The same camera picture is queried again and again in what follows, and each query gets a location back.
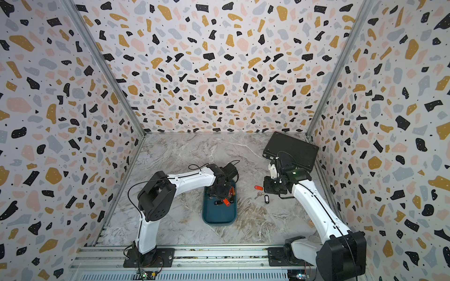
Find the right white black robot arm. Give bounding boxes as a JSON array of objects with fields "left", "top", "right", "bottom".
[{"left": 264, "top": 165, "right": 367, "bottom": 281}]

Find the teal plastic storage box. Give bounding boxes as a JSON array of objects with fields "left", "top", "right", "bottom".
[{"left": 202, "top": 180, "right": 237, "bottom": 227}]

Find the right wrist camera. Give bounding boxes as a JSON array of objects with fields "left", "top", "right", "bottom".
[{"left": 268, "top": 158, "right": 280, "bottom": 179}]

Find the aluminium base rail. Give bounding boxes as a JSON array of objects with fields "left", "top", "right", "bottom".
[{"left": 68, "top": 244, "right": 322, "bottom": 281}]

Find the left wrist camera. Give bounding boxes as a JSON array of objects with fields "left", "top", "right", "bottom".
[{"left": 221, "top": 162, "right": 239, "bottom": 180}]

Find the black hard case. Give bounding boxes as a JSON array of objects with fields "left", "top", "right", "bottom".
[{"left": 262, "top": 132, "right": 319, "bottom": 173}]

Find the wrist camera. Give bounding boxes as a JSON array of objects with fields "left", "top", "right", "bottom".
[
  {"left": 221, "top": 162, "right": 239, "bottom": 180},
  {"left": 268, "top": 158, "right": 280, "bottom": 179}
]

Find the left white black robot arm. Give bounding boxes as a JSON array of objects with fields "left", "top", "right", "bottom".
[{"left": 124, "top": 162, "right": 239, "bottom": 269}]

